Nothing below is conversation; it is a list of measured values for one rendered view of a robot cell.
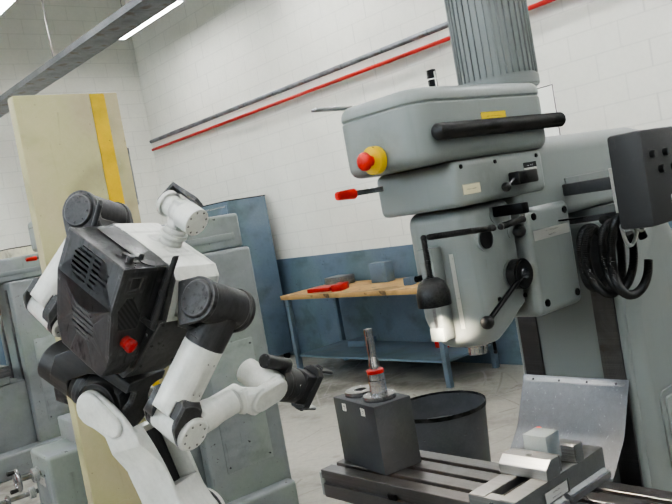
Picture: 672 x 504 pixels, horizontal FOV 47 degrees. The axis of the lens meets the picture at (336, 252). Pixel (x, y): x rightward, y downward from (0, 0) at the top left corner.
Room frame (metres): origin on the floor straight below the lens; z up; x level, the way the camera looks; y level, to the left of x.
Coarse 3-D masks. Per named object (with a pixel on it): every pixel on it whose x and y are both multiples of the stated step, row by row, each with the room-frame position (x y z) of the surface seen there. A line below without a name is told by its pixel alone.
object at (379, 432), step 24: (336, 408) 2.15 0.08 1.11; (360, 408) 2.03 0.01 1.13; (384, 408) 1.99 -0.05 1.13; (408, 408) 2.02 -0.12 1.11; (360, 432) 2.05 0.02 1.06; (384, 432) 1.98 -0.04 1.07; (408, 432) 2.02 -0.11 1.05; (360, 456) 2.07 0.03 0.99; (384, 456) 1.98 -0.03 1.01; (408, 456) 2.01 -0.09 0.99
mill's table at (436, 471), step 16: (336, 464) 2.17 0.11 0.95; (352, 464) 2.11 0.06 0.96; (416, 464) 2.02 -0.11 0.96; (432, 464) 2.00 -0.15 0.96; (448, 464) 2.00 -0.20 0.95; (464, 464) 1.96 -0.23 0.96; (480, 464) 1.94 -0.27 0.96; (496, 464) 1.92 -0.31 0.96; (336, 480) 2.07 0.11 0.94; (352, 480) 2.02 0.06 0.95; (368, 480) 1.97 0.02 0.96; (384, 480) 1.95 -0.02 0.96; (400, 480) 1.93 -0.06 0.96; (416, 480) 1.92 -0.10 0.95; (432, 480) 1.89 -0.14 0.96; (448, 480) 1.87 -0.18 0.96; (464, 480) 1.85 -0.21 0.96; (480, 480) 1.84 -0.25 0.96; (336, 496) 2.08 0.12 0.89; (352, 496) 2.03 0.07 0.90; (368, 496) 1.98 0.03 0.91; (384, 496) 1.94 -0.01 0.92; (400, 496) 1.90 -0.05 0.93; (416, 496) 1.84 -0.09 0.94; (432, 496) 1.80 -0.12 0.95; (448, 496) 1.77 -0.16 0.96; (464, 496) 1.75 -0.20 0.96; (592, 496) 1.63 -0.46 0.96; (608, 496) 1.61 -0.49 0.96; (624, 496) 1.60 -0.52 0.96; (640, 496) 1.59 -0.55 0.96; (656, 496) 1.57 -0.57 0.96
